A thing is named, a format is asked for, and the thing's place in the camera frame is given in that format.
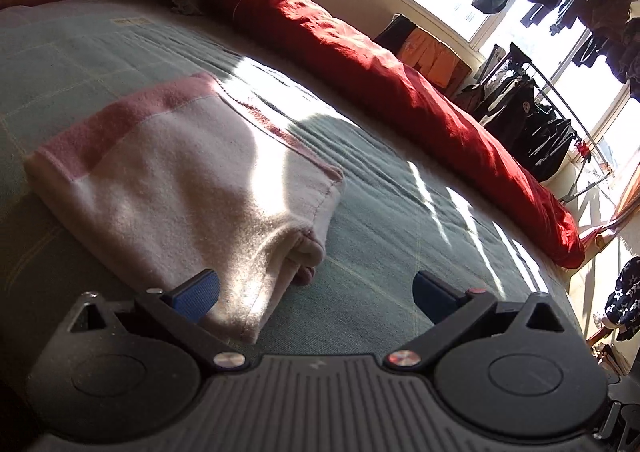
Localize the pink and white sweater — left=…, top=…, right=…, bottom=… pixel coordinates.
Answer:
left=24, top=72, right=344, bottom=344

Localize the wooden chair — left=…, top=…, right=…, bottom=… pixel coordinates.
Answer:
left=586, top=327, right=616, bottom=359

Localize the green plaid bed blanket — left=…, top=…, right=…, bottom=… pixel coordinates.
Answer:
left=1, top=0, right=573, bottom=368

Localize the navy star-patterned garment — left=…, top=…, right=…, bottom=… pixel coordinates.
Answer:
left=601, top=256, right=640, bottom=342

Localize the right orange curtain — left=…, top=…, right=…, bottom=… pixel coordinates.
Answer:
left=580, top=166, right=640, bottom=253

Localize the metal drying rack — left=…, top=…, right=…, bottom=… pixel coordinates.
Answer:
left=471, top=44, right=613, bottom=204

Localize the black hanging jacket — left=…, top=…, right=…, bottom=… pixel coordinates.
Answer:
left=454, top=74, right=578, bottom=183

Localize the orange hanging cloth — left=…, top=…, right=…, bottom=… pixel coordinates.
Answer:
left=374, top=14, right=472, bottom=98

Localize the red duvet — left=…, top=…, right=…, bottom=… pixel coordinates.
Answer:
left=198, top=0, right=586, bottom=269

